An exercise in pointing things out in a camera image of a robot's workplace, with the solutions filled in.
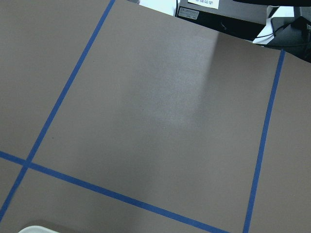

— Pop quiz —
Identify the black equipment with cables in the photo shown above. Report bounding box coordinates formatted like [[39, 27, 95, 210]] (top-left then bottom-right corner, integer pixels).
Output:
[[252, 5, 311, 63]]

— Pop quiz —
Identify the cream rabbit tray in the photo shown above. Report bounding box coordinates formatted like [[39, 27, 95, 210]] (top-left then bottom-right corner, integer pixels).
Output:
[[18, 226, 58, 233]]

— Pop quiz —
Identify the black computer box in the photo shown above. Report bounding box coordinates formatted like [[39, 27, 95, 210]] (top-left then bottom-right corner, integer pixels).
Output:
[[175, 0, 267, 41]]

